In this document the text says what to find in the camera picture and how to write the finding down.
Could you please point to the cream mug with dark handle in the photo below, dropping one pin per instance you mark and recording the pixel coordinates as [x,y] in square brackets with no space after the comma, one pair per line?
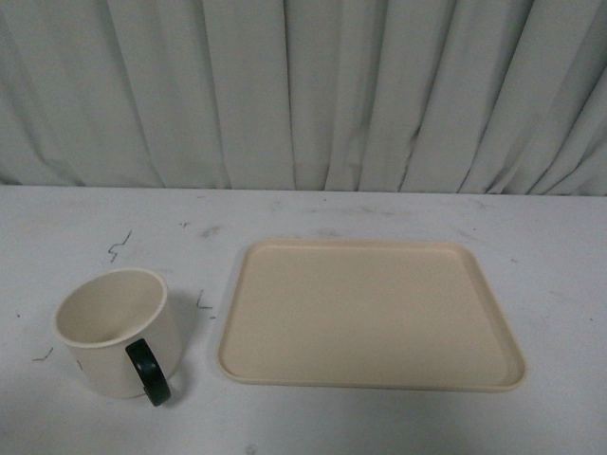
[121,330]

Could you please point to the beige rectangular tray plate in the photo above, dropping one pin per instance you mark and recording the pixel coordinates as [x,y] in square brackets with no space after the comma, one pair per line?
[367,314]

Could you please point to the white curtain backdrop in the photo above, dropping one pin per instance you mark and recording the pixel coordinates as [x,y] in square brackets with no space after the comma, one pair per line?
[502,97]

